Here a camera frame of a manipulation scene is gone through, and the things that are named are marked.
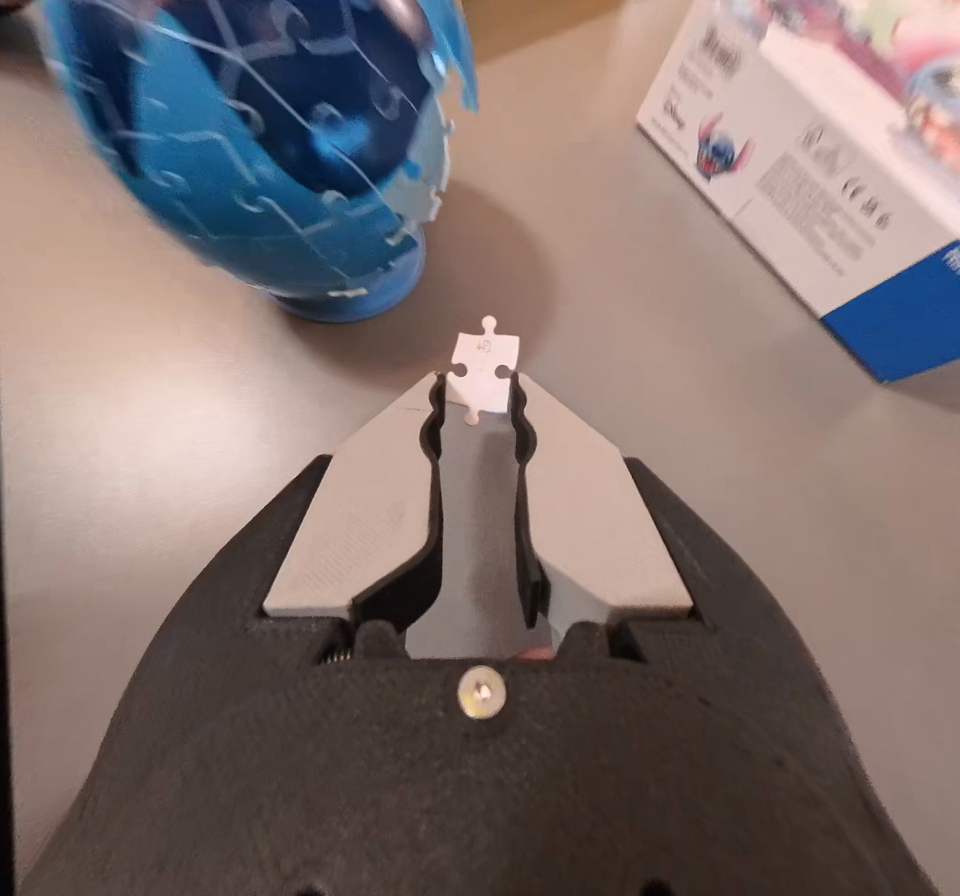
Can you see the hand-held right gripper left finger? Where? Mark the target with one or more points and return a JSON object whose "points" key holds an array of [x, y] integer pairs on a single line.
{"points": [[352, 521]]}

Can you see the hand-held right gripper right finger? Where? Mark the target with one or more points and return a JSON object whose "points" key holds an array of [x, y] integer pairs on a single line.
{"points": [[600, 521]]}

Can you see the white puzzle piece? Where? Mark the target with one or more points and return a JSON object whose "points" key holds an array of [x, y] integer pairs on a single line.
{"points": [[484, 367]]}

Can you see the blue puzzle ball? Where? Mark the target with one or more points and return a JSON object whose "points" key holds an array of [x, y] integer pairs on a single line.
{"points": [[225, 123]]}

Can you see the blue ball stand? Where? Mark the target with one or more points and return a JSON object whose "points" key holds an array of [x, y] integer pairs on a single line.
{"points": [[352, 296]]}

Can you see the white blue puzzle box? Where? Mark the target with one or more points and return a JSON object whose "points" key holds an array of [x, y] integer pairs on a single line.
{"points": [[825, 160]]}

